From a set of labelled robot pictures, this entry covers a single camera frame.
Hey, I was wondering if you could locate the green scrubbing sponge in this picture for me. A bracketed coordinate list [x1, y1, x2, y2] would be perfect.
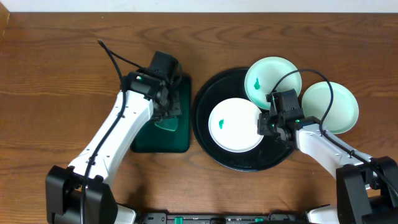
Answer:
[155, 117, 178, 132]

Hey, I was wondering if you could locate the white plate with green stain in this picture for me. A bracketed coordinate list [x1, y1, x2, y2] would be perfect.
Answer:
[208, 98, 263, 153]

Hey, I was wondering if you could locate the mint green plate with stain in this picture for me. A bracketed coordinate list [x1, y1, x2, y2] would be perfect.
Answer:
[302, 82, 359, 134]

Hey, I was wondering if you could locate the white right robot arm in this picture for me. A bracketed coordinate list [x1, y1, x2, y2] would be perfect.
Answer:
[257, 113, 397, 223]

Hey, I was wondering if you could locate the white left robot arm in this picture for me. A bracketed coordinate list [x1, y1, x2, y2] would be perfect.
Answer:
[45, 69, 190, 223]

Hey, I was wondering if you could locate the round black serving tray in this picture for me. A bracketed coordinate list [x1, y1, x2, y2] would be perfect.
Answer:
[192, 67, 294, 172]

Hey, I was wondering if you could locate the dark green rectangular tray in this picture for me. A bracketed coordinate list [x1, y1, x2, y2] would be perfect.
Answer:
[131, 76, 192, 153]

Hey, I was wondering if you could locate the pale green back plate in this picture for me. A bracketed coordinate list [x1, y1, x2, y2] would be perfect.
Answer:
[244, 57, 297, 110]

